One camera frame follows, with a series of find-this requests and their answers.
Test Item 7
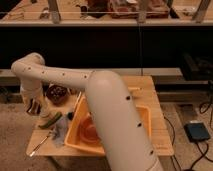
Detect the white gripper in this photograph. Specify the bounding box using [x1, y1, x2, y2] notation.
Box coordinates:
[20, 81, 43, 115]

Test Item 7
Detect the black striped eraser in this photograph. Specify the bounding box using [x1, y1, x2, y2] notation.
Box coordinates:
[33, 102, 39, 115]

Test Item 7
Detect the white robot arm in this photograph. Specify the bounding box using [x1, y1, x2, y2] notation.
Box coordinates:
[11, 53, 163, 171]

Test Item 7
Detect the white paper cup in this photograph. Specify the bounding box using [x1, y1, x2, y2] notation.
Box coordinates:
[39, 107, 50, 119]

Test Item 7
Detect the small metal cup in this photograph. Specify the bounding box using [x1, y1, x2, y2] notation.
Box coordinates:
[69, 88, 78, 95]

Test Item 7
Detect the dark brown bowl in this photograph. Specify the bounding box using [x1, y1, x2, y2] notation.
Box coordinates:
[46, 85, 68, 105]

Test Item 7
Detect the gray cloth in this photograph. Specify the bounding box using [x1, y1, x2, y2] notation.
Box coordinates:
[52, 116, 69, 148]

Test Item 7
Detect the small dark blue object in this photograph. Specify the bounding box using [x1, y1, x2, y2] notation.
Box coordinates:
[67, 112, 74, 120]

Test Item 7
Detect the small wooden table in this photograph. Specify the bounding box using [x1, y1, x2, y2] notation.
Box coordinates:
[26, 76, 174, 157]

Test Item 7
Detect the wooden chopstick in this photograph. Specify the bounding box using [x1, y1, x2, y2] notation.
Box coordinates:
[73, 92, 83, 113]

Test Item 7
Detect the yellow plastic tub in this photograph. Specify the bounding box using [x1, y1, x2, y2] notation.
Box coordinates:
[64, 96, 153, 158]

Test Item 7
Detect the orange plastic bowl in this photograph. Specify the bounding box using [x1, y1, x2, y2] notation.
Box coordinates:
[79, 116, 99, 143]

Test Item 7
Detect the black power box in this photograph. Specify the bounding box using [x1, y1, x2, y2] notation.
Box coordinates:
[184, 123, 211, 142]

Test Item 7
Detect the black floor cable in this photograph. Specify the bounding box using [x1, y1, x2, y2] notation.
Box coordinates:
[163, 79, 213, 171]

